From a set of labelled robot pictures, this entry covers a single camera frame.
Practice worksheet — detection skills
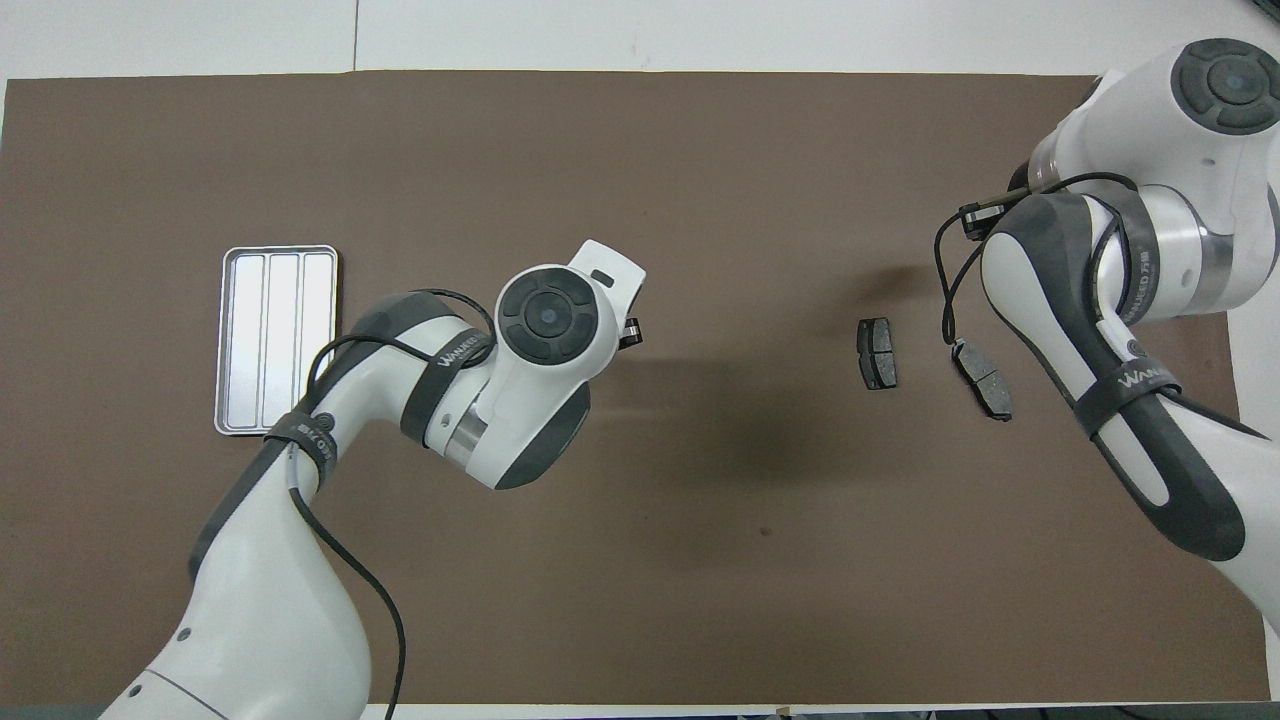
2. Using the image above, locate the silver metal tray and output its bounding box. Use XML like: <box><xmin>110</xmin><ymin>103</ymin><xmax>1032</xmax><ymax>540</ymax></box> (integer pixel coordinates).
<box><xmin>213</xmin><ymin>245</ymin><xmax>340</xmax><ymax>437</ymax></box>

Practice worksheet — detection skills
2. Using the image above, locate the brown table mat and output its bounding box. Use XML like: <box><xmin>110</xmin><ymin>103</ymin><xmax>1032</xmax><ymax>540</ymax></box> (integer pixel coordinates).
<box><xmin>0</xmin><ymin>70</ymin><xmax>1271</xmax><ymax>706</ymax></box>

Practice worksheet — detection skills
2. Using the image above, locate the rectangular dark brake pad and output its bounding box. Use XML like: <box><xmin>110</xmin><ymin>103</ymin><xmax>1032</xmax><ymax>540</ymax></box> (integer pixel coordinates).
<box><xmin>856</xmin><ymin>317</ymin><xmax>899</xmax><ymax>392</ymax></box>

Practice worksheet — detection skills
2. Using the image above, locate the curved dark brake pad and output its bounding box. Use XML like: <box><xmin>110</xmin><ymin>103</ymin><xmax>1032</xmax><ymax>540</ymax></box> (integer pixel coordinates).
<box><xmin>950</xmin><ymin>337</ymin><xmax>1015</xmax><ymax>423</ymax></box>

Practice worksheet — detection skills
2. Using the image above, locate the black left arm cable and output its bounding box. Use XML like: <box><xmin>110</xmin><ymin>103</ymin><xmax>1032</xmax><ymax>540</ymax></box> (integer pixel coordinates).
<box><xmin>285</xmin><ymin>288</ymin><xmax>498</xmax><ymax>720</ymax></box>

